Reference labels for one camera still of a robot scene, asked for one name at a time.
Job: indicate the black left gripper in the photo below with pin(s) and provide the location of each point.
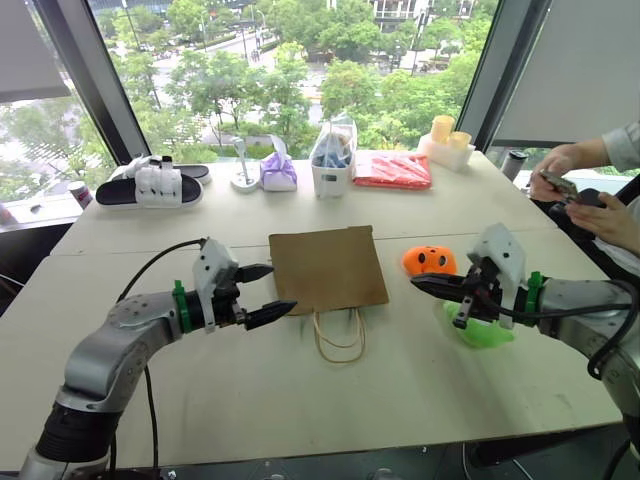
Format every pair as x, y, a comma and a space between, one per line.
227, 300

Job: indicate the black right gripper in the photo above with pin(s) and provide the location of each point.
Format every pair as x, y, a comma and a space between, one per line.
485, 297

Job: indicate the smartphone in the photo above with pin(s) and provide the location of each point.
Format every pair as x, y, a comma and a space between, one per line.
562, 187

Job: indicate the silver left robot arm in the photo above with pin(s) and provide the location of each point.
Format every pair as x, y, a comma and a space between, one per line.
115, 340

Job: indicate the person's grey sleeved forearm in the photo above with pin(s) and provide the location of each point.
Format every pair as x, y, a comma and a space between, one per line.
625, 145

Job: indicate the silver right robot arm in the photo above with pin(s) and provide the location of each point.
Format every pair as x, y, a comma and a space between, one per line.
575, 300

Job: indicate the brown paper bag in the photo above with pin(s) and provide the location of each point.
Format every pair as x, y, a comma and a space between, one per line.
327, 270

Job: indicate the purple tissue pack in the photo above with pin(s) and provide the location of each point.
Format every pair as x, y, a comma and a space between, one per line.
277, 172

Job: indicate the white basket with plastic bag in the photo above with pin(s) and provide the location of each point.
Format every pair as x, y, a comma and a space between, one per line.
330, 175

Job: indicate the person's right hand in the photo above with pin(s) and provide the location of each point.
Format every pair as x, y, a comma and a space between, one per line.
562, 160

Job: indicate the person's left hand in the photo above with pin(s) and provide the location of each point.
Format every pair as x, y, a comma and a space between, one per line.
615, 222

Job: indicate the orange pumpkin toy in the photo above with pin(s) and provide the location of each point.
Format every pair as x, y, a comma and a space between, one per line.
430, 257

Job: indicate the green left wrist clamp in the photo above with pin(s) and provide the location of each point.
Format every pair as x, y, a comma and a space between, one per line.
181, 307

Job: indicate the green wrist clamp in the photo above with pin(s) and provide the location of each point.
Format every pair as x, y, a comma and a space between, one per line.
534, 300
181, 307

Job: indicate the green right wrist clamp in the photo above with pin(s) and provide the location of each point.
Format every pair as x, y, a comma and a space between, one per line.
534, 300

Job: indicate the white hook stand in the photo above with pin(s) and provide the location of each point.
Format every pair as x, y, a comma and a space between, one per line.
244, 177

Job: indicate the red plastic package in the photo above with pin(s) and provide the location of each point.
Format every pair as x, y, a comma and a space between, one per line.
392, 172

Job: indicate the black and white slipper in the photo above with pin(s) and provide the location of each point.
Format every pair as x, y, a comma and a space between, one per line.
195, 172
150, 190

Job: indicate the grey cylinder bottle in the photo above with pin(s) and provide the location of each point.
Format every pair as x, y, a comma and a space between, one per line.
514, 165

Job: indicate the short yellow cup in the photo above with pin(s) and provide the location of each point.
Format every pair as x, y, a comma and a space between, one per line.
461, 141

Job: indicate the tall yellow cup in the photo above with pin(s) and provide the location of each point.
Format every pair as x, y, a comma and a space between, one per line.
442, 130

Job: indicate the black handheld device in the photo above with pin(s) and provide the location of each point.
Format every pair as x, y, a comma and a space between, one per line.
590, 198

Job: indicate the white can with red label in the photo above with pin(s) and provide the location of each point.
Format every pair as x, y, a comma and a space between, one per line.
80, 195

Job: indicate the grey roller blind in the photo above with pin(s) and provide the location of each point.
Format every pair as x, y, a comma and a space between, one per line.
27, 50
575, 70

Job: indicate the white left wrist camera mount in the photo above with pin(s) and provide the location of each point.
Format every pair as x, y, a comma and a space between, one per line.
212, 265

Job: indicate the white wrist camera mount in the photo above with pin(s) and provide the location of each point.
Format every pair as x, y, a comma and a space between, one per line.
502, 250
212, 265

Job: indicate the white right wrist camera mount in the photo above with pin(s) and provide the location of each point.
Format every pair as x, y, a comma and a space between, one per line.
502, 250

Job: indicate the dark window frame post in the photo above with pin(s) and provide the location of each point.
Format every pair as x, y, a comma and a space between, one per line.
505, 65
95, 75

